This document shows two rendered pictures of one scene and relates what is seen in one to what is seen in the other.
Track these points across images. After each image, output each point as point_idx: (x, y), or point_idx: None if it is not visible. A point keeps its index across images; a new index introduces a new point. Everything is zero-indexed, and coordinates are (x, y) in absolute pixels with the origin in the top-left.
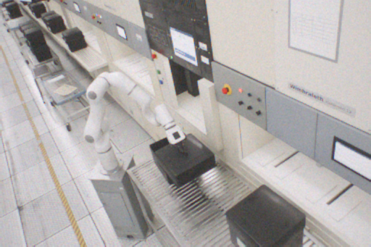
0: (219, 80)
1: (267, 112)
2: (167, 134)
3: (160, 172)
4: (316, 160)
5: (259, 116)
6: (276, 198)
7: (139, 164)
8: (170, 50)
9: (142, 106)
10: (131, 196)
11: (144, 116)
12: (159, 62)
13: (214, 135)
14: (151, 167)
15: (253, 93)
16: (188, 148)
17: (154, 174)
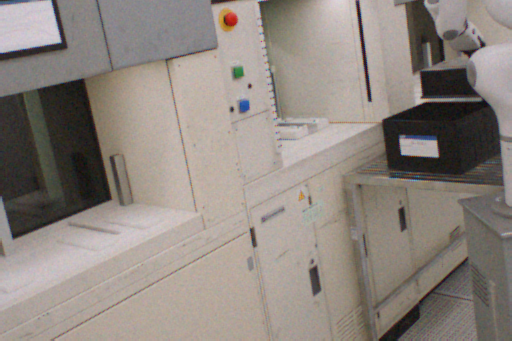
0: None
1: None
2: (474, 27)
3: (482, 164)
4: None
5: None
6: None
7: (483, 184)
8: None
9: None
10: None
11: (466, 6)
12: (239, 36)
13: (400, 81)
14: (479, 172)
15: None
16: (461, 62)
17: (496, 165)
